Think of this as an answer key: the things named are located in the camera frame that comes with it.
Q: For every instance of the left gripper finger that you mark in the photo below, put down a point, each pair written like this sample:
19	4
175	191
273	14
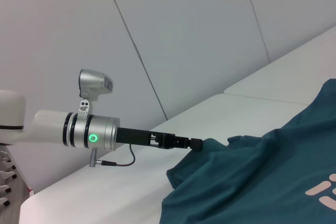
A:
189	144

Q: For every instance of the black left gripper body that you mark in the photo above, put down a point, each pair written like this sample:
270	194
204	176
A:
136	137

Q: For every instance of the teal FREE print T-shirt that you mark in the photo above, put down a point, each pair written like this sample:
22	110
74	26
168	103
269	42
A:
249	176

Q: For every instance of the white office chair base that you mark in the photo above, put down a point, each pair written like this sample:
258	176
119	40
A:
6	176

